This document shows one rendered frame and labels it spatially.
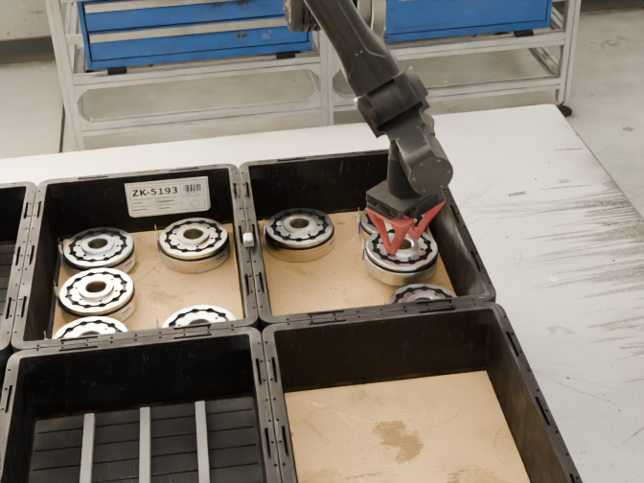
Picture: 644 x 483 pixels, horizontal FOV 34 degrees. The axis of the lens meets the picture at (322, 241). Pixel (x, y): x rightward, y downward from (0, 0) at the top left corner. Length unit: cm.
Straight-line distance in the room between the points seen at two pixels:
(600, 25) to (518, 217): 269
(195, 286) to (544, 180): 78
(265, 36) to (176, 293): 200
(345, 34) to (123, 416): 54
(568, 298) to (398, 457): 57
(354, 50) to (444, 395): 44
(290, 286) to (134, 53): 200
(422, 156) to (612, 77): 284
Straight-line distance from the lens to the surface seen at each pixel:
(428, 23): 351
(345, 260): 156
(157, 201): 163
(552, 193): 199
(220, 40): 342
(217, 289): 151
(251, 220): 147
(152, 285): 154
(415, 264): 146
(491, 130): 218
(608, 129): 373
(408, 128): 134
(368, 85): 131
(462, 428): 129
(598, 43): 437
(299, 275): 153
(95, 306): 147
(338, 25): 126
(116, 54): 342
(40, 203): 160
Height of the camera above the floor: 173
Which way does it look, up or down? 34 degrees down
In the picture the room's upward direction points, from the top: 2 degrees counter-clockwise
